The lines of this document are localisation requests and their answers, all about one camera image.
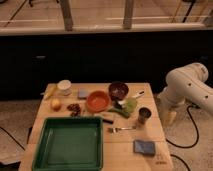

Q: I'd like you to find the blue sponge front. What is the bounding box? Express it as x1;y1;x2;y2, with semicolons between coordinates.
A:
133;140;156;156

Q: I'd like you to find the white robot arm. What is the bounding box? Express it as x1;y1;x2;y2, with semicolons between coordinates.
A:
158;63;213;127

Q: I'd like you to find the green plastic tray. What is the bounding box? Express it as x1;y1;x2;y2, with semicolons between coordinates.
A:
31;117;103;171

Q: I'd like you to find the metal cup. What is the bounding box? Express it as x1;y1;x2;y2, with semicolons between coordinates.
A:
138;107;151;124

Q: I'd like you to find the green leafy vegetable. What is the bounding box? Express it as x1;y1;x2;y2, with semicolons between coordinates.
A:
109;98;137;118

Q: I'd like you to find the dark maroon bowl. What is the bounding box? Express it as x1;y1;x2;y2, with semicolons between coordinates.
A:
108;82;129;100

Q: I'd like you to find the silver fork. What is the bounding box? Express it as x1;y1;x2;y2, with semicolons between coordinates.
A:
108;127;136;133

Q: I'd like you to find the orange bowl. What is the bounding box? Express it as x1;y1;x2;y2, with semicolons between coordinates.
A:
86;91;111;113

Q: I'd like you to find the brown grapes bunch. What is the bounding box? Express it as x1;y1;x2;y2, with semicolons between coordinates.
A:
67;103;81;116

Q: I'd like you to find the white cup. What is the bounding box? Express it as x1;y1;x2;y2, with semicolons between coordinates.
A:
57;80;71;96

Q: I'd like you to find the yellow banana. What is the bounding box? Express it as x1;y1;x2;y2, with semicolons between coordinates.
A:
43;85;57;100

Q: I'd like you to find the black floor cable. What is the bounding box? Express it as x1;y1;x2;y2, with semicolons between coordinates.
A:
165;104;200;149

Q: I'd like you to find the white handled utensil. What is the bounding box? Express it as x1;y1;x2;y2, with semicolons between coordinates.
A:
118;91;145;105

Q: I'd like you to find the black handled brush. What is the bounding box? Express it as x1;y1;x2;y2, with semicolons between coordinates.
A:
96;114;114;124

